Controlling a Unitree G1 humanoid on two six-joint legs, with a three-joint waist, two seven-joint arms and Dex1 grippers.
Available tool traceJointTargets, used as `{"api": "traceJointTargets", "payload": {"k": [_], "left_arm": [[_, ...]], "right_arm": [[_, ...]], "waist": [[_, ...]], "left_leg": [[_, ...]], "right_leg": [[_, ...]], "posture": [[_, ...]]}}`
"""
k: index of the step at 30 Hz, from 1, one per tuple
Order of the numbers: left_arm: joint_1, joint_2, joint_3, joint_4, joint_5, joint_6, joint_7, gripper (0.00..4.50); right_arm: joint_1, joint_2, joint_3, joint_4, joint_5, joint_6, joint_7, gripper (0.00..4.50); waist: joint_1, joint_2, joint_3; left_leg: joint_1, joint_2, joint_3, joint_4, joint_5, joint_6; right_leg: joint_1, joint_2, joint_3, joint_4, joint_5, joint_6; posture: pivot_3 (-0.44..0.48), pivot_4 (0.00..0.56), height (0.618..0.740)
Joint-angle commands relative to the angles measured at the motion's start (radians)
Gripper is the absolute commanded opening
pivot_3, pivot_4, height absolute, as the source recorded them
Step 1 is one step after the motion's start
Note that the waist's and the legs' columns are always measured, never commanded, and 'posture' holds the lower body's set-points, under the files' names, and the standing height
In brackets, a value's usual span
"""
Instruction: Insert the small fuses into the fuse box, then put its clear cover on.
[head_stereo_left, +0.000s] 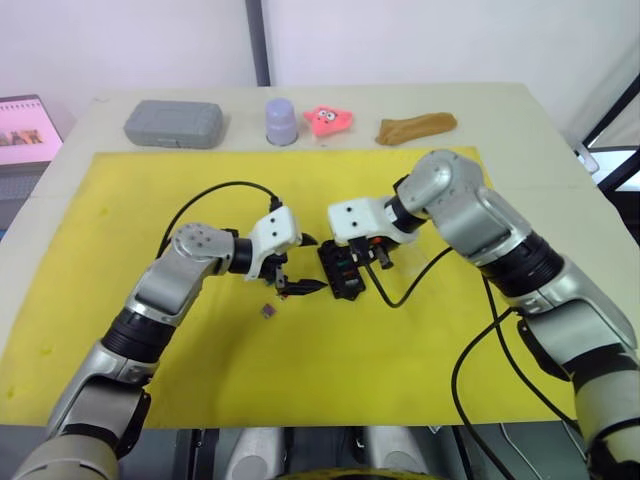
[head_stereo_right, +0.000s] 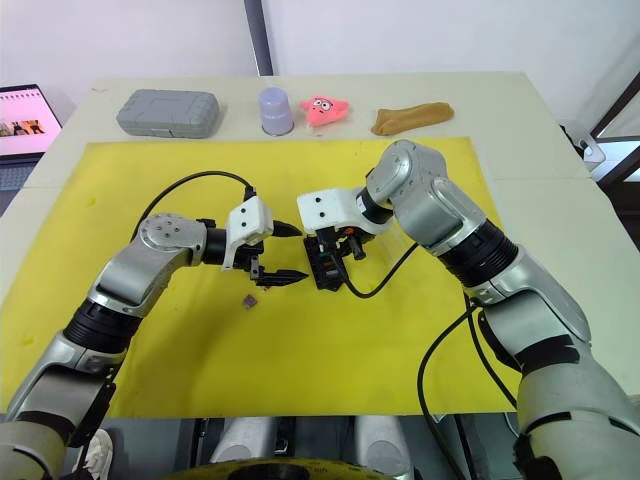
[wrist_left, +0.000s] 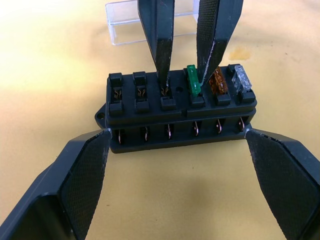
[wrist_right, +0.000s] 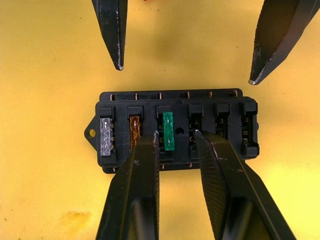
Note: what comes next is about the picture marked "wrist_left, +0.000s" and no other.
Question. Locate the orange blade fuse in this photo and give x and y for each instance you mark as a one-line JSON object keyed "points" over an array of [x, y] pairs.
{"points": [[218, 85]]}

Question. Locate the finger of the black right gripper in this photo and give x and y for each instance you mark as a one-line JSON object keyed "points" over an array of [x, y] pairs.
{"points": [[210, 32], [160, 32]]}

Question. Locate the clear blade fuse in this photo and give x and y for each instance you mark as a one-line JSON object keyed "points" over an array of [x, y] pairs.
{"points": [[241, 80]]}

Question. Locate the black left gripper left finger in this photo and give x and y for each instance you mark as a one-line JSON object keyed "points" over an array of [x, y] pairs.
{"points": [[65, 190]]}

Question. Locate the green blade fuse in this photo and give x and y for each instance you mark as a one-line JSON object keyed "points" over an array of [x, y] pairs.
{"points": [[192, 80]]}

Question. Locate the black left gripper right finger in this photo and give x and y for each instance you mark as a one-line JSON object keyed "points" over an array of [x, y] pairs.
{"points": [[287, 180]]}

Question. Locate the black fuse box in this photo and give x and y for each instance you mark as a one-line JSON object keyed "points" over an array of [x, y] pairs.
{"points": [[150, 117]]}

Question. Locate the clear plastic fuse box cover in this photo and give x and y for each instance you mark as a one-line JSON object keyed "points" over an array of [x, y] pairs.
{"points": [[125, 25]]}

